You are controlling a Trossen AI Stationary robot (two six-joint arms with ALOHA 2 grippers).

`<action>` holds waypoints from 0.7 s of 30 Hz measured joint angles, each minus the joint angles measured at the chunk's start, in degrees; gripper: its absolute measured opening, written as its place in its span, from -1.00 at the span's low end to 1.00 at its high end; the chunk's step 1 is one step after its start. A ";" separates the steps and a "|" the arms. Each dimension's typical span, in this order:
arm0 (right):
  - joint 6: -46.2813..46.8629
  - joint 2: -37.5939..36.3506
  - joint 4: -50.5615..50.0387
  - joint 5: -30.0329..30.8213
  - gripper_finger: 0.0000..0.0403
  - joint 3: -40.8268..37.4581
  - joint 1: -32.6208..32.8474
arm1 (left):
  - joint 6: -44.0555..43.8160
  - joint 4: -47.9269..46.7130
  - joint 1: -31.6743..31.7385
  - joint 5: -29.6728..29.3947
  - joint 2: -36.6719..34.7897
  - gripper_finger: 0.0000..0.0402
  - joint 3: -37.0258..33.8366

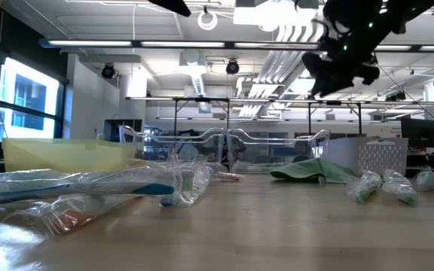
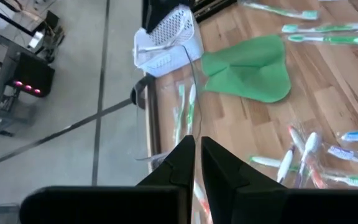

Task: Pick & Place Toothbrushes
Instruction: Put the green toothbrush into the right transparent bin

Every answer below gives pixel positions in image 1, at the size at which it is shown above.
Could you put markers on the black background workstation frame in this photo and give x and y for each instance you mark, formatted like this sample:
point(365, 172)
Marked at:
point(227, 113)

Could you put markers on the black computer monitor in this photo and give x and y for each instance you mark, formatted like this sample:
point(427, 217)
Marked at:
point(420, 131)

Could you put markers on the overhead LED light bar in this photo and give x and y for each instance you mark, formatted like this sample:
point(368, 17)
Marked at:
point(183, 44)

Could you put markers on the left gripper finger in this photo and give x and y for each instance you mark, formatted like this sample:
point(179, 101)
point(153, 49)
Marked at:
point(175, 7)

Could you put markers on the white perforated plastic basket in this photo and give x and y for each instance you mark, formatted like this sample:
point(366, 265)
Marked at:
point(352, 154)

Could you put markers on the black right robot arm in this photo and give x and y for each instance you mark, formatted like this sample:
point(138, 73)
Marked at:
point(390, 15)

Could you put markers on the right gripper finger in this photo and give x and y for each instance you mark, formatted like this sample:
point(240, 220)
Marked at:
point(341, 84)
point(322, 86)

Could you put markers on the clear plastic bin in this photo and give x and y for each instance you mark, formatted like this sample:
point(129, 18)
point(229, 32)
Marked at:
point(277, 150)
point(172, 147)

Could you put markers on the green cloth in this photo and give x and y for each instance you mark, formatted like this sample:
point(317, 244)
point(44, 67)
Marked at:
point(307, 171)

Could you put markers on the black ceiling camera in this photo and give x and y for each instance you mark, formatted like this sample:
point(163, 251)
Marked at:
point(108, 71)
point(232, 67)

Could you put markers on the orange toothbrush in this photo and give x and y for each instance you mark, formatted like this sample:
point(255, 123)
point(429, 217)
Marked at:
point(70, 220)
point(226, 176)

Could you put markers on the yellow plastic bin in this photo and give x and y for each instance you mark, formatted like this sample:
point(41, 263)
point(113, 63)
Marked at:
point(70, 154)

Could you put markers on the black wall display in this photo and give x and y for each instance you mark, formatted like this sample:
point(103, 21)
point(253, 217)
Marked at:
point(113, 130)

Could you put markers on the window with dark frame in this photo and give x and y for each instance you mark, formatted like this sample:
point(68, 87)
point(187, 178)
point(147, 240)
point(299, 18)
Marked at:
point(28, 113)

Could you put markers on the wrapped blue toothbrush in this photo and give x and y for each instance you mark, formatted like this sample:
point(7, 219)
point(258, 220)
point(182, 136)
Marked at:
point(167, 202)
point(153, 189)

